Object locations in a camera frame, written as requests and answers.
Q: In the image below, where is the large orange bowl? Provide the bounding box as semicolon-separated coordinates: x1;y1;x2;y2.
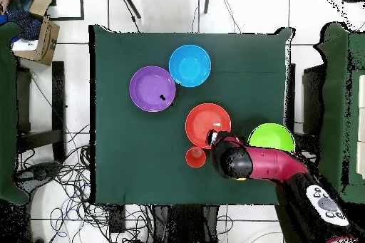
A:
185;103;232;150

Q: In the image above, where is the blue cloth bundle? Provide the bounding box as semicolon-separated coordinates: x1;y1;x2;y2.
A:
0;0;56;41

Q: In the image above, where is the purple bowl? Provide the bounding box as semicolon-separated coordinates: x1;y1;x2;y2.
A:
128;65;177;113

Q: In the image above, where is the blue cable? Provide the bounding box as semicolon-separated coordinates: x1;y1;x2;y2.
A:
51;208;69;239

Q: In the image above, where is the tangle of cables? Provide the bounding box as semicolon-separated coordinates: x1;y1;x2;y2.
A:
16;123;155;243

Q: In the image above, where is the large blue bowl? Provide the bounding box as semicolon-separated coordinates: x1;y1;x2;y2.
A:
168;43;212;88

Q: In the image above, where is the orange cup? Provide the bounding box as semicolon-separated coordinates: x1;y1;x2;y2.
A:
184;145;207;169

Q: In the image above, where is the green bowl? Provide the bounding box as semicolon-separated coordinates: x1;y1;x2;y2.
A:
247;123;297;154

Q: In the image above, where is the white board black frame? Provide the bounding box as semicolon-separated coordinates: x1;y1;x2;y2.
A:
45;0;85;21

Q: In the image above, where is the dark grey stand base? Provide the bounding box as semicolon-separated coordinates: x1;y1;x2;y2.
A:
15;162;62;195

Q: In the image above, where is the white packet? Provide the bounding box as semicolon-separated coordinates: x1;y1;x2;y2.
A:
11;38;39;53

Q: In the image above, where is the cardboard box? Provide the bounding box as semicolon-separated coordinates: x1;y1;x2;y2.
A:
11;0;61;68

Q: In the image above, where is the black power strip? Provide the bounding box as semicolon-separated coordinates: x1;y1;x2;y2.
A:
108;204;127;234

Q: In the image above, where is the black chair frame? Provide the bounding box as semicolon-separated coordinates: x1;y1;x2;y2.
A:
284;63;324;147
15;61;66;164

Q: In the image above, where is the green covered side table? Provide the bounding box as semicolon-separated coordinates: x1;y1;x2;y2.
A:
0;21;29;205
313;21;365;204

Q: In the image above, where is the dark green tablecloth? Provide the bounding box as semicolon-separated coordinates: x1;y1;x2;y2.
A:
88;24;296;207

